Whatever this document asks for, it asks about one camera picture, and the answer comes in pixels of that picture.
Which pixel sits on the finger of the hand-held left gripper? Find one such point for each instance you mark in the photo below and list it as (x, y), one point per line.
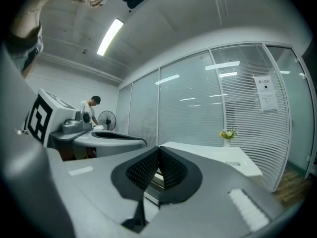
(116, 132)
(111, 145)

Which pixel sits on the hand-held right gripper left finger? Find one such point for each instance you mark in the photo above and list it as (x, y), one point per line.
(94, 190)

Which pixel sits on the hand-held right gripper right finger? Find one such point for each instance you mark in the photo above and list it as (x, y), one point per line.
(210, 207)

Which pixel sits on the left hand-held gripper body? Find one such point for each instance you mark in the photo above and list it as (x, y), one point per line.
(57, 113)

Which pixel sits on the white glass oven door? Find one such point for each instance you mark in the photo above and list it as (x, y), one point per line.
(154, 195)

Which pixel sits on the white oven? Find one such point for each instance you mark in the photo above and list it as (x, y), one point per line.
(210, 157)

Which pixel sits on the black standing fan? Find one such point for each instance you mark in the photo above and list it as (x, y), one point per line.
(107, 121)

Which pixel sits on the person's grey patterned shirt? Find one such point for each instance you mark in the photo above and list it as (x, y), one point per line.
(24, 56)

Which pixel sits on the white vase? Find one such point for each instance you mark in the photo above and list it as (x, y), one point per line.
(227, 142)

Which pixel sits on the long ceiling light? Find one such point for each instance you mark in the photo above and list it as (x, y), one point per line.
(110, 37)

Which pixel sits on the white printed text sheet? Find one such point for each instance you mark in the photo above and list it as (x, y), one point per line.
(268, 101)

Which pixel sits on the white notice sheet with icon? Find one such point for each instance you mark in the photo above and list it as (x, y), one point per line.
(263, 83)

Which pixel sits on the left hand-held gripper camera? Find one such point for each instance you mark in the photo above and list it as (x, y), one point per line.
(76, 125)

